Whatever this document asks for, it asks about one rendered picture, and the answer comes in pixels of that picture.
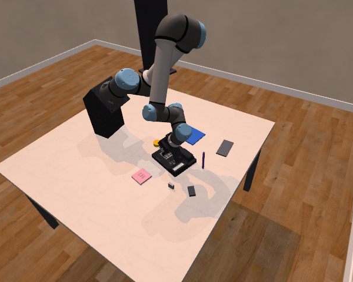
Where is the pink sticky note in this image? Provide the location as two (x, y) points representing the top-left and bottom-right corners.
(131, 168), (152, 185)

